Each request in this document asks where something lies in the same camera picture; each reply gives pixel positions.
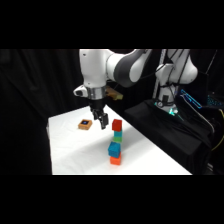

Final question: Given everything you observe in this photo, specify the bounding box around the tan gripper side mount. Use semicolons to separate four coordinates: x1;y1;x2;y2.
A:
106;86;124;101

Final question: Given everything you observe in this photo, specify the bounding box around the blue glowing device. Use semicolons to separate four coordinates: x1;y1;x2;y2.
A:
180;88;204;110

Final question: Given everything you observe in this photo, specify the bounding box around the white tablecloth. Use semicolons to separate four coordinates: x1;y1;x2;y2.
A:
47;105;193;176

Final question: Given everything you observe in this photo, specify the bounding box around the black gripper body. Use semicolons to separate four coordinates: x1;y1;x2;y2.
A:
88;97;109;116

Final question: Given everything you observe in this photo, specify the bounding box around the green cube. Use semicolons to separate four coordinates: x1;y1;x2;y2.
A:
112;130;123;144

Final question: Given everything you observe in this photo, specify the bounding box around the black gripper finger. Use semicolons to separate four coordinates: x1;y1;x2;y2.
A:
92;110;101;122
99;113;110;131

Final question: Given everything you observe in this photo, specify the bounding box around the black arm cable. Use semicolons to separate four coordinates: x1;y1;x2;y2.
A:
139;49;186;101

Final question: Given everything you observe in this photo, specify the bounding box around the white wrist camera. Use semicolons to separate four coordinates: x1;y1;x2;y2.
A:
73;84;90;99

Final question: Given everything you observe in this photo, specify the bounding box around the wooden block with black square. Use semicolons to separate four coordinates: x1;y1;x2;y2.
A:
77;118;94;131

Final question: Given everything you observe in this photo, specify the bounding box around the blue cube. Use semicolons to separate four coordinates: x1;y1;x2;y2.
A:
107;141;122;159

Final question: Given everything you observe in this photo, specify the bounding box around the orange cube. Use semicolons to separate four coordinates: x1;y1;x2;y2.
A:
109;152;123;166

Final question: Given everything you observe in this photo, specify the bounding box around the black curtain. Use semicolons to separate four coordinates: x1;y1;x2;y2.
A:
0;49;88;176

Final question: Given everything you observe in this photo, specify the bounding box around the black robot stand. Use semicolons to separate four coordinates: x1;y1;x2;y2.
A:
123;99;215;175

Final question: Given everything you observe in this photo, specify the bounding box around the red cube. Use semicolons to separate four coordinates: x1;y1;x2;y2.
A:
111;118;124;132

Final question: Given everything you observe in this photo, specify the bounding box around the small green light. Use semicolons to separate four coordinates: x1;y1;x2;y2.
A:
167;107;178;117

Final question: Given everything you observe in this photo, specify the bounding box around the yellow cable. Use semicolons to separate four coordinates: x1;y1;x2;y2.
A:
211;108;224;152

